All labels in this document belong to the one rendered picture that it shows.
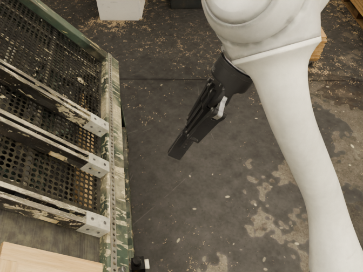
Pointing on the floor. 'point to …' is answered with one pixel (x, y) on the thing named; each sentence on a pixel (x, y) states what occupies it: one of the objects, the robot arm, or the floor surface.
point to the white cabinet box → (120, 9)
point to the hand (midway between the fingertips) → (181, 144)
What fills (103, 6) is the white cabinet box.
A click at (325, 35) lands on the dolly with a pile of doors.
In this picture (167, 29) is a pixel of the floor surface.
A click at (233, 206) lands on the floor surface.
